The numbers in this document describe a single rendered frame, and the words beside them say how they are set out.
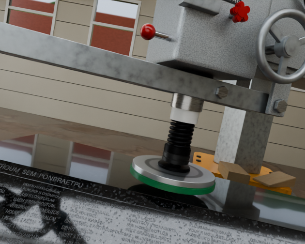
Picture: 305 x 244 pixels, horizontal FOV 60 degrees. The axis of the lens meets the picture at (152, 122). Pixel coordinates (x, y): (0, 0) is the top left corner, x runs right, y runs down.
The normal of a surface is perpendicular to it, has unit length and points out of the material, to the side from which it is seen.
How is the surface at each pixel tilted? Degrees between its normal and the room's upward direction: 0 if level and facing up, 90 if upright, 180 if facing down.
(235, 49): 90
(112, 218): 45
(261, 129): 90
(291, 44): 90
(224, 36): 90
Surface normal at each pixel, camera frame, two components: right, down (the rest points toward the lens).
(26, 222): 0.05, -0.64
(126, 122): -0.07, 0.09
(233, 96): 0.29, 0.15
